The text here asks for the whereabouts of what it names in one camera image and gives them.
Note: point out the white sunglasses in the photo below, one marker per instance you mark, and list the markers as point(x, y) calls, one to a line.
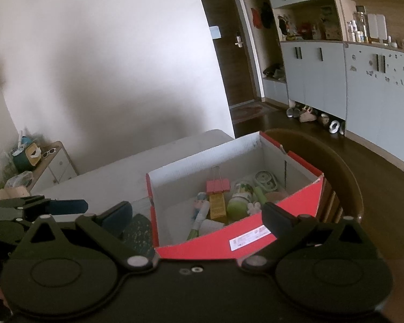
point(48, 153)

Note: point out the red cardboard box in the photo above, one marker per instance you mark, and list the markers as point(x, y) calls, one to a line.
point(205, 247)

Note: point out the dark brown door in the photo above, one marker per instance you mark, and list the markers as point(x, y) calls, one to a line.
point(232, 70)

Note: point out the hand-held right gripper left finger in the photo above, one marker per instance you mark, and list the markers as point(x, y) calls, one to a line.
point(117, 215)

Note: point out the red hanging bag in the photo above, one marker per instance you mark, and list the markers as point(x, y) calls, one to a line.
point(256, 17)

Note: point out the brown wooden chair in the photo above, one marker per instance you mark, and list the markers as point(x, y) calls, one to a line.
point(323, 148)

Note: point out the white standing mirror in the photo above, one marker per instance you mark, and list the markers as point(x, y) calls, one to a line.
point(377, 27)

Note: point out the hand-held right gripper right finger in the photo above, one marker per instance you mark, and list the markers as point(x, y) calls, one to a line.
point(276, 217)

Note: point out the clear plastic bag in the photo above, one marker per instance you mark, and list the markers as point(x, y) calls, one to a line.
point(18, 179)

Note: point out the white wooden bedside cabinet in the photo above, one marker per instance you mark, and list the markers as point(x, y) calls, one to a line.
point(57, 168)

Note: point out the brown cardboard box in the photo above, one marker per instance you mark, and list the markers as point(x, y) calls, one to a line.
point(10, 193)

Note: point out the black hanging bag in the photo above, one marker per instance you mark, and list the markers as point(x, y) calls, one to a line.
point(266, 15)

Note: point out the group of clear bottles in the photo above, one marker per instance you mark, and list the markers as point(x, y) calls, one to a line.
point(357, 28)

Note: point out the white paper notice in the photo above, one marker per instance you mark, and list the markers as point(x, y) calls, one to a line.
point(215, 32)

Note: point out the dark shoes pair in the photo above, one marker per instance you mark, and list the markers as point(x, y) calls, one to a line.
point(274, 72)

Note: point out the row of shoes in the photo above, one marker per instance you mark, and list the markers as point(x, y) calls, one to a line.
point(306, 116)

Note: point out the pink binder clip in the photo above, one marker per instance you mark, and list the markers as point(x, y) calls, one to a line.
point(218, 185)

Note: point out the printed carton box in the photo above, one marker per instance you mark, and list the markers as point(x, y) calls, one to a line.
point(331, 23)

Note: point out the yellow small box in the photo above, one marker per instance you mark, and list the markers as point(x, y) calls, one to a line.
point(218, 207)

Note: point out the white printed tube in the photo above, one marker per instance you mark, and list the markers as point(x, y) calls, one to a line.
point(200, 213)

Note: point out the patterned doormat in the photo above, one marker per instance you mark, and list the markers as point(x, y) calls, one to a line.
point(246, 112)

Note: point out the small white figurine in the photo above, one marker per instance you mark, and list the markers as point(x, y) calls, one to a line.
point(254, 207)

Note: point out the grey wooden wall cabinet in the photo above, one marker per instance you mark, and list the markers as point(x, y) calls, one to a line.
point(323, 80)

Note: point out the green printed jar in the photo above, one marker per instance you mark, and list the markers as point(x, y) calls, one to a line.
point(238, 207)

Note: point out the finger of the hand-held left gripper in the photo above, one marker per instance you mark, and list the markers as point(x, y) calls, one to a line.
point(69, 206)
point(20, 202)

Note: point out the dark toy figurines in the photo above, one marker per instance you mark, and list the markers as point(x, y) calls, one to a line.
point(286, 27)

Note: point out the wooden tissue box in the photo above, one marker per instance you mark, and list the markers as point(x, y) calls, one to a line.
point(34, 154)

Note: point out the dark green bin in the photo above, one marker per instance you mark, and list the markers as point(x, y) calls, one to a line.
point(20, 161)

